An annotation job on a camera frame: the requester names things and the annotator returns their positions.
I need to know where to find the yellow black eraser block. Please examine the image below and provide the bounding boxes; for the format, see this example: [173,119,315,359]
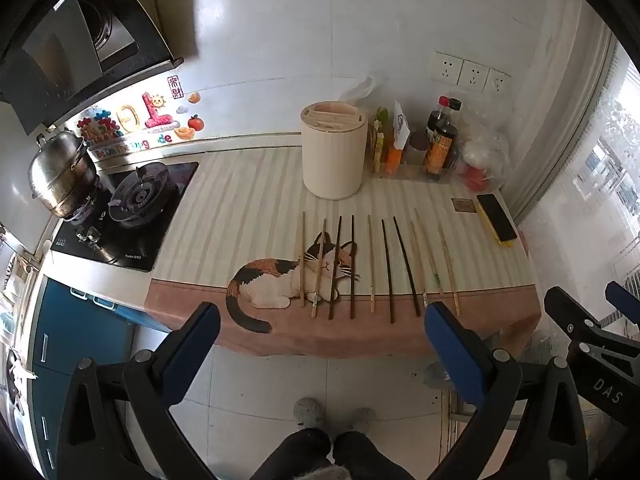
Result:
[476,193,518,248]

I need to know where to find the white seasoning packet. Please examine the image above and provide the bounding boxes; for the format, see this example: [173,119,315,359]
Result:
[392,101,412,148]

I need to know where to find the grey fluffy slipper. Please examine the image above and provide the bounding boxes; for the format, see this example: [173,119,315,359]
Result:
[294,398,325,431]
[347,407,377,433]

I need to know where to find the dark brown chopstick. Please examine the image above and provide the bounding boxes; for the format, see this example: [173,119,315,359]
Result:
[350,214,356,320]
[328,215,343,321]

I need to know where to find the cream cylindrical utensil holder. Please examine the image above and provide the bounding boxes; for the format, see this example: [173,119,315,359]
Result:
[300,101,368,200]

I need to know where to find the clear plastic condiment tray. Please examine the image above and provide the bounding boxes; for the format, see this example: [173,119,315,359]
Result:
[370,160,458,183]

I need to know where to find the yellow green seasoning packet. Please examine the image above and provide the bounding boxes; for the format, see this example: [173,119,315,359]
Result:
[370,106,391,173]

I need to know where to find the blue kitchen cabinet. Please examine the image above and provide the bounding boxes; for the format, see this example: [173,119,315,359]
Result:
[25,277,146,480]

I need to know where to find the light chopstick with green mark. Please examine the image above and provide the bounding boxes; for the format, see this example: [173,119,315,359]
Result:
[413,208,445,295]

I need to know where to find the striped cat print mat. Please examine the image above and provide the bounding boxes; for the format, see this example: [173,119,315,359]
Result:
[145,147,543,358]

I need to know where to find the white hanging rag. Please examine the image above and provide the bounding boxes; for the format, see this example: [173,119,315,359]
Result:
[2,347,38,413]

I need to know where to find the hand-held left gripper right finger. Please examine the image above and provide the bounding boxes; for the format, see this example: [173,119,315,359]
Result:
[424,301,591,480]

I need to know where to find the black cap dark sauce bottle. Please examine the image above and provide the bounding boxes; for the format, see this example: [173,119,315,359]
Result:
[425,99,462,181]

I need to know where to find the white wall outlet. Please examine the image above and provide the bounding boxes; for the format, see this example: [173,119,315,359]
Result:
[459,59,490,92]
[486,69,512,95]
[430,51,463,86]

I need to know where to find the red cap dark sauce bottle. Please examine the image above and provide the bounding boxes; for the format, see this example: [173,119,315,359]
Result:
[426,96,453,146]

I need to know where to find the steel cooking pot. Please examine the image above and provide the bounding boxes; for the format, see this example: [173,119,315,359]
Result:
[27,130,98,220]

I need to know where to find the thin black chopstick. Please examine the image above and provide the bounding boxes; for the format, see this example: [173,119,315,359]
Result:
[393,216,422,318]
[381,218,394,324]

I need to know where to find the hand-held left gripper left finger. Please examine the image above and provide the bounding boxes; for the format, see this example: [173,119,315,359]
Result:
[57,301,236,480]

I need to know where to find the black gas stove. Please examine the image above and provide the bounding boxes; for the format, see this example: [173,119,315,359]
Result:
[50,161,199,273]

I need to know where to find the person's right leg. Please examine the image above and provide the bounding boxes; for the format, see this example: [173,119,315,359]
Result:
[332,430,416,480]

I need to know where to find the plastic bag with food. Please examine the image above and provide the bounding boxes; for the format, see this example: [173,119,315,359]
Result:
[457,100,512,193]

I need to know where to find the black range hood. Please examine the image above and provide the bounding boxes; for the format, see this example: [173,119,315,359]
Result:
[0,0,185,136]

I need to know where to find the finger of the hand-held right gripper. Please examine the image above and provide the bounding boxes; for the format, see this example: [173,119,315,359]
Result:
[605,281,640,332]
[544,286,640,413]

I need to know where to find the colourful wall stickers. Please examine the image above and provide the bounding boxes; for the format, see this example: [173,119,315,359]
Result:
[77,75,203,161]

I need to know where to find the thin clear plastic bag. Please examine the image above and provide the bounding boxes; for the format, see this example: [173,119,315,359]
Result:
[337,76,377,111]

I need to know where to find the brown lid jar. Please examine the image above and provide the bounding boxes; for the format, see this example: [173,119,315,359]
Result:
[407,132,428,166]

